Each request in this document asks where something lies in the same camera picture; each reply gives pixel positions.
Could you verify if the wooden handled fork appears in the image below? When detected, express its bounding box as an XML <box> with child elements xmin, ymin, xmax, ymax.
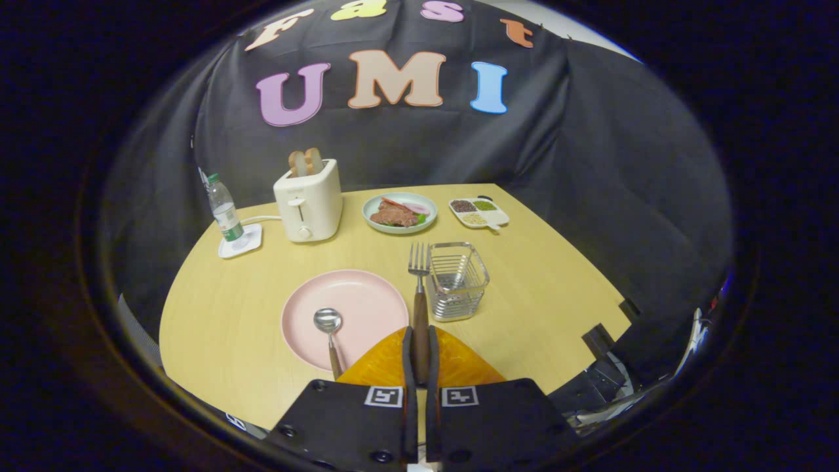
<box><xmin>408</xmin><ymin>241</ymin><xmax>431</xmax><ymax>387</ymax></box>

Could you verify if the white square coaster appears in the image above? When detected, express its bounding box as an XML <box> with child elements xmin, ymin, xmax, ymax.
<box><xmin>218</xmin><ymin>223</ymin><xmax>263</xmax><ymax>259</ymax></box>

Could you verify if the white toaster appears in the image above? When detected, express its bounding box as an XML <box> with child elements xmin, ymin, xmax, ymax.
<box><xmin>273</xmin><ymin>158</ymin><xmax>343</xmax><ymax>244</ymax></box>

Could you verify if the white divided condiment dish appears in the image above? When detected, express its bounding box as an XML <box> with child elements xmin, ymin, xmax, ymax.
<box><xmin>448</xmin><ymin>196</ymin><xmax>510</xmax><ymax>232</ymax></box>

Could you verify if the cooked meat with garnish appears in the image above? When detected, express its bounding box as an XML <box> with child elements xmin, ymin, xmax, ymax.
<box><xmin>369</xmin><ymin>197</ymin><xmax>430</xmax><ymax>228</ymax></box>

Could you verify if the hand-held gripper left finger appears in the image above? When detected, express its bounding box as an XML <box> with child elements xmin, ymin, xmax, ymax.
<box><xmin>264</xmin><ymin>326</ymin><xmax>419</xmax><ymax>472</ymax></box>

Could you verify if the grey mesh office chair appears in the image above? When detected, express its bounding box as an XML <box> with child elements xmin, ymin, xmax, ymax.
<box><xmin>117</xmin><ymin>295</ymin><xmax>165</xmax><ymax>368</ymax></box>

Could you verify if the pale green plate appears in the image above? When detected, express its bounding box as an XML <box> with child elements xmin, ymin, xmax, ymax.
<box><xmin>362</xmin><ymin>191</ymin><xmax>439</xmax><ymax>235</ymax></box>

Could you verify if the pink plate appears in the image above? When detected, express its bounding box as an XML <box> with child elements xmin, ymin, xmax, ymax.
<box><xmin>281</xmin><ymin>269</ymin><xmax>410</xmax><ymax>372</ymax></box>

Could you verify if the black backdrop cloth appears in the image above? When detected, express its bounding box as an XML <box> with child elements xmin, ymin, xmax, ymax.
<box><xmin>98</xmin><ymin>0</ymin><xmax>733</xmax><ymax>387</ymax></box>

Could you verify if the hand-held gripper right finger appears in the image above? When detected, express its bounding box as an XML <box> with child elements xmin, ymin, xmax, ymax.
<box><xmin>426</xmin><ymin>326</ymin><xmax>581</xmax><ymax>472</ymax></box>

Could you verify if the clear plastic water bottle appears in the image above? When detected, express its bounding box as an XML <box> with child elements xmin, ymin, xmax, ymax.
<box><xmin>206</xmin><ymin>173</ymin><xmax>245</xmax><ymax>243</ymax></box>

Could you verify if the wooden handled spoon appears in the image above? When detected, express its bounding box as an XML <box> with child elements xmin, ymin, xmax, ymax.
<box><xmin>313</xmin><ymin>307</ymin><xmax>343</xmax><ymax>381</ymax></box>

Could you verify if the metal wire cutlery holder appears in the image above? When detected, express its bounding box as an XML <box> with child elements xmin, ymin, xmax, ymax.
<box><xmin>426</xmin><ymin>241</ymin><xmax>491</xmax><ymax>323</ymax></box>

